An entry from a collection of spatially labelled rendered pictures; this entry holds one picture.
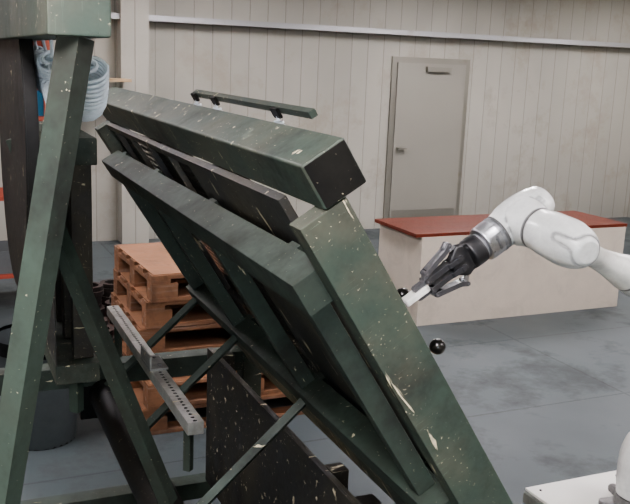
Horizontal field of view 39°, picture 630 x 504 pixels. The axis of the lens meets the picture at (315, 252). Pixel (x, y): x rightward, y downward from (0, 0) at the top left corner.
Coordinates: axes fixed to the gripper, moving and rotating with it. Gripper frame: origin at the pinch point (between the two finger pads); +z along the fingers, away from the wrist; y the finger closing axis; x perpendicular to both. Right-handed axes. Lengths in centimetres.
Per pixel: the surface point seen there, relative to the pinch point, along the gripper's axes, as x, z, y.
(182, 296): 279, 23, 75
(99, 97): -11, 39, -78
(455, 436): -26.9, 15.9, 17.7
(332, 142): -26, 9, -51
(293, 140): -11, 11, -51
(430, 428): -26.9, 19.8, 12.1
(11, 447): -25, 85, -38
